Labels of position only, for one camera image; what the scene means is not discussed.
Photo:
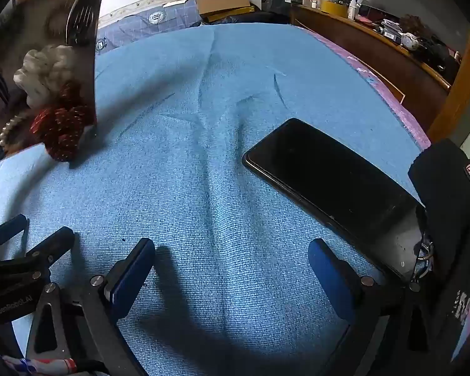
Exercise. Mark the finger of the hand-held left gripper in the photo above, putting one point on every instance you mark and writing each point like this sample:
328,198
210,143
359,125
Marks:
53,247
8,229

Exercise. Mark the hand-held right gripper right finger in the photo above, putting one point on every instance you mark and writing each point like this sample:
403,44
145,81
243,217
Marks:
331,278

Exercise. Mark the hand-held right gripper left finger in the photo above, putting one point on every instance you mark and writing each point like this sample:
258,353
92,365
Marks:
131,278

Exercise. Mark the red polka dot scrunchie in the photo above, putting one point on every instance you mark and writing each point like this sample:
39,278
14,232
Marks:
62,125

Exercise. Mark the red white blue striped cloth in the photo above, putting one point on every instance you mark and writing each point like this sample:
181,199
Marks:
35,365

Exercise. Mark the black smartphone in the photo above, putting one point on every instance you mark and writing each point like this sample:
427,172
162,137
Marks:
329,184

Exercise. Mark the black cloth with patch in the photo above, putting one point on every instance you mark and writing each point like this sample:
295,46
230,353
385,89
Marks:
450,219

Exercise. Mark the white polka dot scrunchie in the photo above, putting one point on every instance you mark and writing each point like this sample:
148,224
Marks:
43,70

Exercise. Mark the pink bed sheet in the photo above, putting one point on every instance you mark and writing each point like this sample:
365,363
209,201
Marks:
395,113

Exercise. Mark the black hair claw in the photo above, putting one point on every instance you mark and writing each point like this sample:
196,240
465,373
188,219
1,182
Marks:
82,15

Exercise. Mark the wooden cabinet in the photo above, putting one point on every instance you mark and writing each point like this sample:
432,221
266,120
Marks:
360,51

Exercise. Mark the blue plaid quilt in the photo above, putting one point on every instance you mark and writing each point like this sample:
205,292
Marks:
149,19

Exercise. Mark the heap of small sundries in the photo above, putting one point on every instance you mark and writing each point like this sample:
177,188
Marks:
415,37

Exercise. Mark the small white bottle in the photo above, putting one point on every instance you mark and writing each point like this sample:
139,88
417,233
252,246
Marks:
351,9

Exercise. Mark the yellow tape roll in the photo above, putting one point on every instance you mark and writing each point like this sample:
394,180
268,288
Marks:
335,8

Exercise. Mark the yellow flat box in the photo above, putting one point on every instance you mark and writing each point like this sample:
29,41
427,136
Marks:
229,14

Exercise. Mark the open cardboard box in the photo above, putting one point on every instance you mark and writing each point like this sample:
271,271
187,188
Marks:
223,2

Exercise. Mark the wooden door frame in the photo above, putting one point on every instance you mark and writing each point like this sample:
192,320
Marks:
454,98

